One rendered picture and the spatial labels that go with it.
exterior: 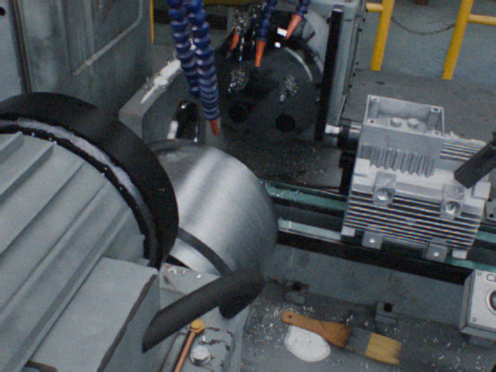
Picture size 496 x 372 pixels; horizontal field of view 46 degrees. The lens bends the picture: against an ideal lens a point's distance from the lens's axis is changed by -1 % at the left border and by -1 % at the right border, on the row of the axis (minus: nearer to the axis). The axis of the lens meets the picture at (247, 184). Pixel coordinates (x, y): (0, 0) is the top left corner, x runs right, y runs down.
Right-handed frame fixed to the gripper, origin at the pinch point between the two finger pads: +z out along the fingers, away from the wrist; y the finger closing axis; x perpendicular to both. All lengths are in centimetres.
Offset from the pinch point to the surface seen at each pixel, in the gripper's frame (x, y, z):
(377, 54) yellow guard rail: 24, -236, 80
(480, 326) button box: 4.5, 24.6, 5.5
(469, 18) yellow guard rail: 48, -243, 37
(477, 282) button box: 2.3, 20.1, 3.5
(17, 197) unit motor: -43, 54, -2
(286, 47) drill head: -30.7, -27.1, 15.9
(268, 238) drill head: -20.3, 20.6, 16.7
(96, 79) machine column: -53, 0, 28
